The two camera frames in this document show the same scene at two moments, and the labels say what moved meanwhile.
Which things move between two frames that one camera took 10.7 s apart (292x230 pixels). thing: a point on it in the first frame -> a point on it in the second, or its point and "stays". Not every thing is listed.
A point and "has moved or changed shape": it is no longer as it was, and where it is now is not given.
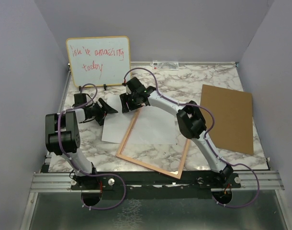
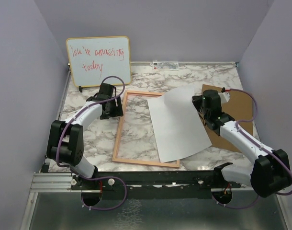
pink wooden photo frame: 126,138 -> 175,163
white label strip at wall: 165,65 stays
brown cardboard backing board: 232,129 stays
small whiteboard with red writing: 98,61 stays
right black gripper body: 132,103 -> 198,103
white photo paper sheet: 152,125 has moved or changed shape
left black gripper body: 96,111 -> 114,110
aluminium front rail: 62,182 stays
